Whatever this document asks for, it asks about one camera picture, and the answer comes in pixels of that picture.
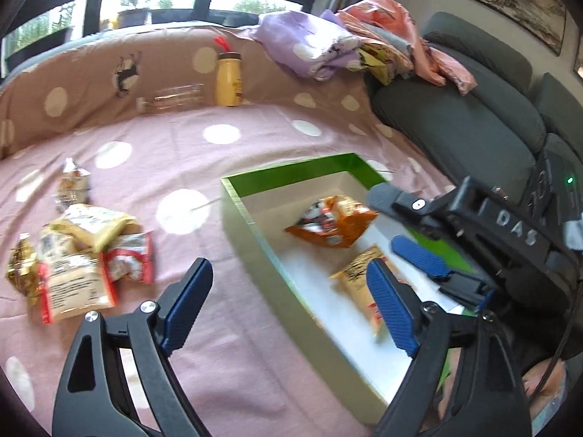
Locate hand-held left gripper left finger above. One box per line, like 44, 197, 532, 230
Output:
51, 257, 215, 437

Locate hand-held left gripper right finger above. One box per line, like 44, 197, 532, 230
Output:
367, 259, 531, 437

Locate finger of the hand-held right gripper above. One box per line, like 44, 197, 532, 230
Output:
368, 183, 456, 237
392, 235, 495, 315

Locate green cardboard box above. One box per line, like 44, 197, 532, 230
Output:
221, 152, 479, 426

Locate pale green snack packet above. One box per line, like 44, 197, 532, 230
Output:
50, 204, 137, 253

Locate tan snack packet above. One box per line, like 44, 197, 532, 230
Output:
330, 245, 402, 342

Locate red and white snack packet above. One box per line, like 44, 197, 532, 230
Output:
102, 232, 156, 285

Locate orange snack packet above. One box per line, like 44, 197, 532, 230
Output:
285, 195, 381, 249

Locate grey sofa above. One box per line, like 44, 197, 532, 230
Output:
364, 11, 583, 201

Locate large beige snack packet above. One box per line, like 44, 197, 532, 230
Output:
36, 228, 119, 324

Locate yellow printed cloth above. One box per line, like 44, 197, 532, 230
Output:
357, 43, 415, 86

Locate pink polka dot bedsheet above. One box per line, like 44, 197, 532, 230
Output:
0, 100, 456, 437

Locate small silver snack packet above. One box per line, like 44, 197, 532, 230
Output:
55, 158, 92, 212

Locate gold foil snack packet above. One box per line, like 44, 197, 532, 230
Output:
5, 233, 42, 308

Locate purple polka dot cloth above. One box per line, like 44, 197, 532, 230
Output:
248, 9, 365, 82

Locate clear plastic bottle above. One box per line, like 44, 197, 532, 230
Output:
137, 83, 206, 114

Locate yellow bottle with red cap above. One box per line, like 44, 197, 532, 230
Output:
214, 35, 244, 107

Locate brown polka dot cloth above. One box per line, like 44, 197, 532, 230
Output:
0, 20, 379, 160

